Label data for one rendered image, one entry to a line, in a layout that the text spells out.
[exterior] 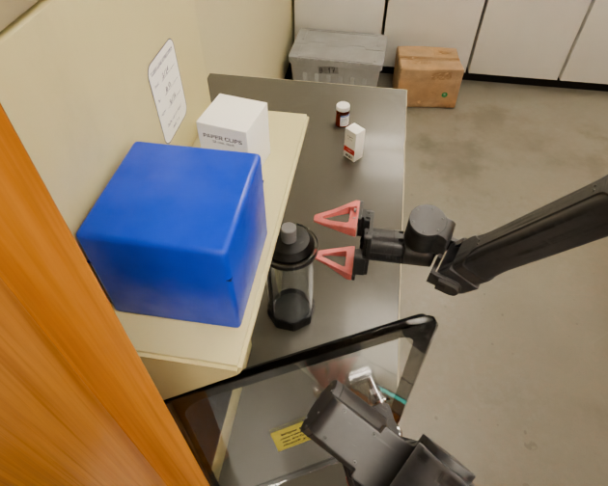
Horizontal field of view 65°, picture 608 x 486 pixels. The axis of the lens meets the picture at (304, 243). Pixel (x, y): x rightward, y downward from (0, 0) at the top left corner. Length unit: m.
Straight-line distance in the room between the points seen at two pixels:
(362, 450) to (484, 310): 1.92
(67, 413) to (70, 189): 0.15
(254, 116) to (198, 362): 0.22
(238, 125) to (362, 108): 1.20
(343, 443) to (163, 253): 0.23
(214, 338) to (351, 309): 0.72
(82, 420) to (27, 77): 0.18
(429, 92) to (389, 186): 2.07
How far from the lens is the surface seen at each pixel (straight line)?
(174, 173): 0.35
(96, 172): 0.36
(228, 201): 0.32
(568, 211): 0.63
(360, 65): 3.19
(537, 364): 2.26
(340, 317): 1.04
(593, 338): 2.44
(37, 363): 0.20
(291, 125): 0.54
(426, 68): 3.29
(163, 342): 0.37
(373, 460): 0.44
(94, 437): 0.27
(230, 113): 0.46
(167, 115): 0.47
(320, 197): 1.28
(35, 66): 0.31
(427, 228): 0.75
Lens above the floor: 1.82
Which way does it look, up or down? 49 degrees down
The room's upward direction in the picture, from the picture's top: straight up
